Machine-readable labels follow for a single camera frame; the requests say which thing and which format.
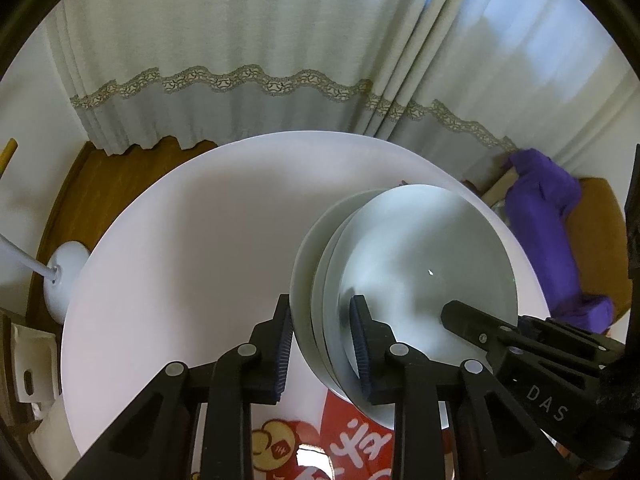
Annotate white wall bracket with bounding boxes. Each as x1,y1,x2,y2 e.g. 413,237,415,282
11,324,60,403

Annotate white sheer curtain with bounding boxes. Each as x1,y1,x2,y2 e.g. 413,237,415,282
46,0,639,188

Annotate white grey-band bowl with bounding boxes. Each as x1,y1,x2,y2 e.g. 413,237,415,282
334,184,518,428

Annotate wooden white drying rack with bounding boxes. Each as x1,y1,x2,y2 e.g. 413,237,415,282
0,138,18,177

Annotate brown armchair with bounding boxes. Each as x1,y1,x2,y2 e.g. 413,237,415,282
565,178,632,325

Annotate purple blanket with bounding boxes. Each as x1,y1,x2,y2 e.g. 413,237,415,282
506,148,614,334

